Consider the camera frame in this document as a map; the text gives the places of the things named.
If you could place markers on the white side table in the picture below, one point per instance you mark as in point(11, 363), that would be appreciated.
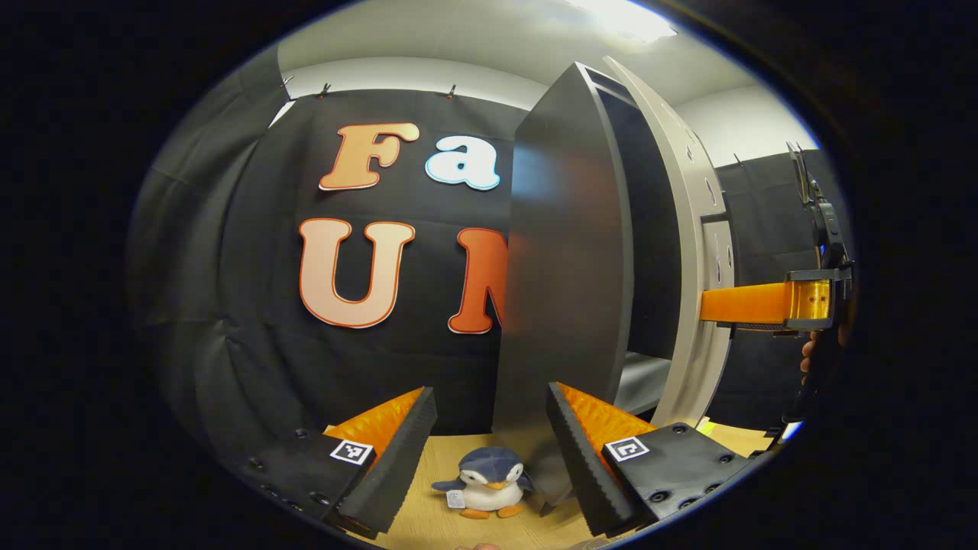
point(791, 431)

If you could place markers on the ceiling light panel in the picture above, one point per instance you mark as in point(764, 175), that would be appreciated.
point(626, 19)

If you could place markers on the white cabinet door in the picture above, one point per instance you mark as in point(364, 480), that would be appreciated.
point(699, 374)

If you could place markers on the white cabinet shelf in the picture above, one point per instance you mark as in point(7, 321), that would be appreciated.
point(642, 382)

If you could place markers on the black backdrop cloth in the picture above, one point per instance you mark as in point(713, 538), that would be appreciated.
point(252, 344)

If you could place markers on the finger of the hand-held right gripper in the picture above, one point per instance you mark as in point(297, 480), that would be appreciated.
point(745, 303)

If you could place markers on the penguin plush toy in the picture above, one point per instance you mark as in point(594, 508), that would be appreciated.
point(489, 496)

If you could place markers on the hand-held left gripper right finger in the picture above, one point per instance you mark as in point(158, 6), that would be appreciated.
point(584, 473)

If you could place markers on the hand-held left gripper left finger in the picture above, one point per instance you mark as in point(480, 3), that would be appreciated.
point(401, 466)

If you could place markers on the grey cabinet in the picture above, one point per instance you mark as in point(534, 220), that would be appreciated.
point(565, 305)

